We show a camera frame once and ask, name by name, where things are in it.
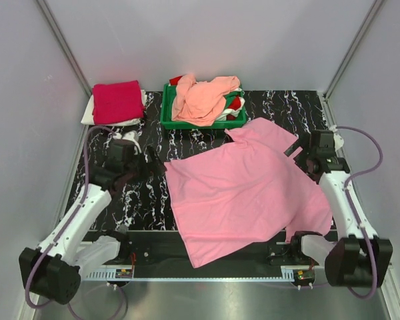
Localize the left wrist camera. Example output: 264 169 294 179
113 131 141 155

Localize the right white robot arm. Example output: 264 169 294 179
285 130 393 293

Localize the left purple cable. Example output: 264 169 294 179
25 125 129 319

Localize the peach t shirt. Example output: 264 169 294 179
171 73 241 127

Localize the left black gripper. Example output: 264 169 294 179
124 145 167 185

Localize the folded magenta t shirt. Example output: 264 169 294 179
92 81 144 125

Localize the corner post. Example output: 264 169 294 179
33 0 91 97
323 0 387 101

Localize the aluminium rail frame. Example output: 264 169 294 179
23 257 400 319

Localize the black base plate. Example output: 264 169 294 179
114 231 326 286

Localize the left corner post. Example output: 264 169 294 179
33 0 91 97

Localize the folded white t shirt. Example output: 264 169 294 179
81 89 147 127

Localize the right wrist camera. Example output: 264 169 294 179
329 125 344 151

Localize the green plastic bin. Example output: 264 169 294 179
160 83 247 130

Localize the red white green t shirt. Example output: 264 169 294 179
169 75 246 123

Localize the right corner post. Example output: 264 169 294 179
323 0 387 101

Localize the pink t shirt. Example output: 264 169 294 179
165 118 332 268

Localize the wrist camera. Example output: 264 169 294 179
113 131 141 155
329 125 344 151

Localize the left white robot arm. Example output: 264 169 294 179
19 139 165 308

